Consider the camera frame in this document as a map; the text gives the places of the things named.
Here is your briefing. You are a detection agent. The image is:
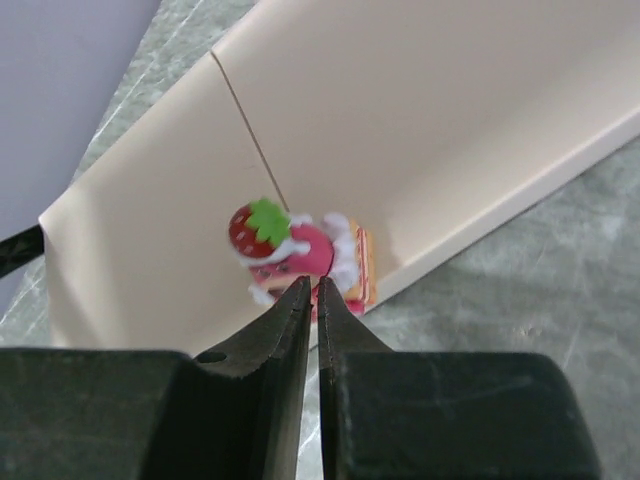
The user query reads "beige three-tier shelf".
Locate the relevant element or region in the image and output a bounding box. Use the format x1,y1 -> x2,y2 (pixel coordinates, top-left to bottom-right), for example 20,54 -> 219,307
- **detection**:
0,0 -> 640,351

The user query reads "strawberry cake toy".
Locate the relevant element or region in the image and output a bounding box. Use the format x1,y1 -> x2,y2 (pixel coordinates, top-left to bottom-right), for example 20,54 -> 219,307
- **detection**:
227,198 -> 377,316

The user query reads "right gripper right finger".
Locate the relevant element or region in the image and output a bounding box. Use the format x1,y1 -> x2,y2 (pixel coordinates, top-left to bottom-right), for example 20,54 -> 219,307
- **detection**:
317,278 -> 602,479

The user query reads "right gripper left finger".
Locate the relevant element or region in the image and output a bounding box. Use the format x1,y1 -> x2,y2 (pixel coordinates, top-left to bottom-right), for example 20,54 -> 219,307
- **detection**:
1,277 -> 311,479

